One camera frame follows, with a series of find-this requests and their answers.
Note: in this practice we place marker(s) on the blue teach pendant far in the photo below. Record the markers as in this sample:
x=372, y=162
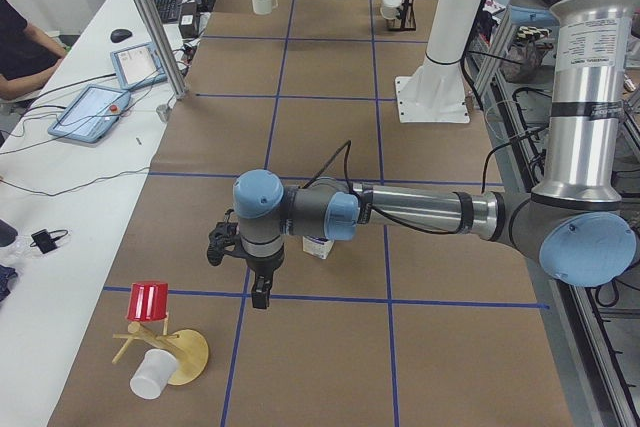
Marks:
x=138, y=66

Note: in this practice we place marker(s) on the aluminium frame post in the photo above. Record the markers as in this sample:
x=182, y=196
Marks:
x=150, y=17

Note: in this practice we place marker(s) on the white camera mast pole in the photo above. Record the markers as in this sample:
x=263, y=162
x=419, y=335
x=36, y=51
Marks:
x=435, y=91

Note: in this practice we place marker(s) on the red plastic cup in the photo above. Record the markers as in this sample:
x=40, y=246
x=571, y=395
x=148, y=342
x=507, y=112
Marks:
x=148, y=301

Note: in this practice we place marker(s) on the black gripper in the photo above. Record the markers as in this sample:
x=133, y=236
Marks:
x=264, y=265

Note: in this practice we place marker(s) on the small black adapter device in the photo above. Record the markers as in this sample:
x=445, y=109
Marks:
x=46, y=241

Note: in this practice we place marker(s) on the seated person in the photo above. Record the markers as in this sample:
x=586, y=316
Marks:
x=29, y=57

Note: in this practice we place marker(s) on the white plastic cup lying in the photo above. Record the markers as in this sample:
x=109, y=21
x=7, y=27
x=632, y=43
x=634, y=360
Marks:
x=153, y=374

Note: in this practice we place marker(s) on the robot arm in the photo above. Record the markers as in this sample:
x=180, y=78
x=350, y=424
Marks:
x=569, y=223

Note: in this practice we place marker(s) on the blue Pascual milk carton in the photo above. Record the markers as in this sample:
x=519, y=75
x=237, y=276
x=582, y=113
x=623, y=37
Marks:
x=317, y=247

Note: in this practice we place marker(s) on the wooden cup tree stand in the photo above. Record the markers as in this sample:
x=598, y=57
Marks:
x=188, y=346

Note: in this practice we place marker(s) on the black computer mouse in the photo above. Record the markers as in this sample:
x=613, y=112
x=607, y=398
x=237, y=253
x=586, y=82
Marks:
x=119, y=35

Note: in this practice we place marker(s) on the blue teach pendant near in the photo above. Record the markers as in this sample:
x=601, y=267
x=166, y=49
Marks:
x=91, y=114

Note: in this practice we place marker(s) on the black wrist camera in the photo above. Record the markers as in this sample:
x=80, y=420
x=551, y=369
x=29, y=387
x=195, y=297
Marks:
x=224, y=240

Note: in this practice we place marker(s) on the white cup lower rack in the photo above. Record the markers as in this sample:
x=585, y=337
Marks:
x=390, y=8

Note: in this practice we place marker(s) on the black wire cup rack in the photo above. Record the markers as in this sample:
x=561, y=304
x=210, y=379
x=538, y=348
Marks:
x=405, y=20

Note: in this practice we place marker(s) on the blue teach pendant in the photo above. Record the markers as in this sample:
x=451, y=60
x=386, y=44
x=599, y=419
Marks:
x=138, y=66
x=91, y=114

